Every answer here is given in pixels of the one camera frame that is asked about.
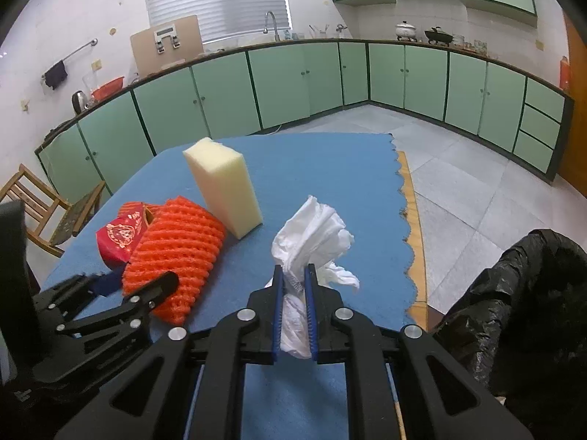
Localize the metal towel rail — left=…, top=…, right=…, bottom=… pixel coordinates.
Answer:
left=41, top=38, right=99, bottom=79

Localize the wooden board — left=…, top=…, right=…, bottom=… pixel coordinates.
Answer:
left=129, top=14, right=204, bottom=77

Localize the green base cabinet run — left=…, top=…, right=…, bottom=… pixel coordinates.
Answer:
left=34, top=38, right=577, bottom=198

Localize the pale yellow sponge block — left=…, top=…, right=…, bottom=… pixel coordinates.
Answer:
left=182, top=137, right=264, bottom=240

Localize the white window blind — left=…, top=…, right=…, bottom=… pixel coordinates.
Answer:
left=142, top=0, right=293, bottom=45

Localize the wooden table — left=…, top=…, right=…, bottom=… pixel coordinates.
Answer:
left=393, top=150, right=430, bottom=440

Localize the dark hanging towel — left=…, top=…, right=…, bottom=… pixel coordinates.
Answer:
left=42, top=60, right=70, bottom=91

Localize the red paper cup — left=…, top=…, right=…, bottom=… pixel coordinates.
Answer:
left=95, top=209, right=157, bottom=269

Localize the blue scalloped table mat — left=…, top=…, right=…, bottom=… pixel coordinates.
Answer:
left=43, top=132, right=427, bottom=440

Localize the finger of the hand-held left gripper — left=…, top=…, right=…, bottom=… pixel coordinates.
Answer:
left=55, top=270, right=180, bottom=345
left=32, top=272, right=125, bottom=318

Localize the orange foam fruit net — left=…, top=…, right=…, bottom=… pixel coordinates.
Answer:
left=121, top=195, right=228, bottom=326

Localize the red plastic basin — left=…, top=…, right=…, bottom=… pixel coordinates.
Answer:
left=90, top=76, right=126, bottom=101

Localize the bin with black bag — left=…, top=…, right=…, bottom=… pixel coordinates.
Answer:
left=433, top=228, right=587, bottom=440

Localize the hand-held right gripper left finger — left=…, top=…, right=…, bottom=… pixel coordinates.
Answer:
left=55, top=263, right=282, bottom=440

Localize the steel kitchen faucet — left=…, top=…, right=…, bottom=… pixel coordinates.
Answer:
left=263, top=10, right=282, bottom=42

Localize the black wok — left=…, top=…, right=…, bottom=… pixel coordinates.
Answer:
left=422, top=26, right=455, bottom=46

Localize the wooden chair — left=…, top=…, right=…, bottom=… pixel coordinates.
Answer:
left=0, top=163, right=107, bottom=259

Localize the white tissue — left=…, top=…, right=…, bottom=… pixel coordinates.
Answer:
left=270, top=195, right=361, bottom=361

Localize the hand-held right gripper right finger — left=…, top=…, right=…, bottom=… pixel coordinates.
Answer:
left=305, top=263, right=535, bottom=440

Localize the wooden door with handle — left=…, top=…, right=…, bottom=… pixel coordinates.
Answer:
left=564, top=9, right=587, bottom=185

